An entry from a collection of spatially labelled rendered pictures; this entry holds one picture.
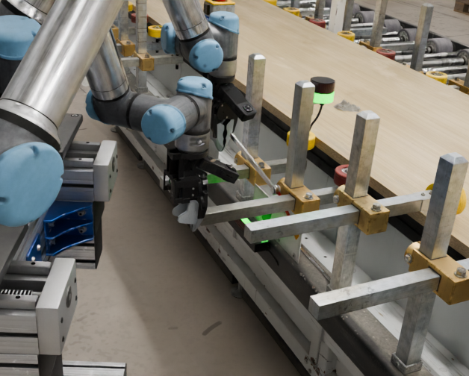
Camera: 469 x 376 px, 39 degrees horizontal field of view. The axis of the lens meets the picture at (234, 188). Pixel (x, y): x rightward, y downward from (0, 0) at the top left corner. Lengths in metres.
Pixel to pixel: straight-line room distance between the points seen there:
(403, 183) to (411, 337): 0.47
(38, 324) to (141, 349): 1.43
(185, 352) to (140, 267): 0.57
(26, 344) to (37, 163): 0.31
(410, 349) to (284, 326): 1.01
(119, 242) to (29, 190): 2.17
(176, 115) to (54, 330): 0.48
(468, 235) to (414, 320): 0.27
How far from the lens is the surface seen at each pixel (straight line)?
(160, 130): 1.28
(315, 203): 1.61
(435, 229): 1.23
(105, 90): 1.31
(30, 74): 0.94
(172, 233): 3.11
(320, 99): 1.58
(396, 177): 1.71
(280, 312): 2.38
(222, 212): 1.54
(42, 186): 0.90
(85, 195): 1.48
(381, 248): 1.75
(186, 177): 1.45
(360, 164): 1.39
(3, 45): 1.40
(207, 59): 1.50
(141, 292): 2.72
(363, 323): 1.51
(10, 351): 1.09
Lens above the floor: 1.61
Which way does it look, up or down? 27 degrees down
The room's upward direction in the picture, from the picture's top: 4 degrees clockwise
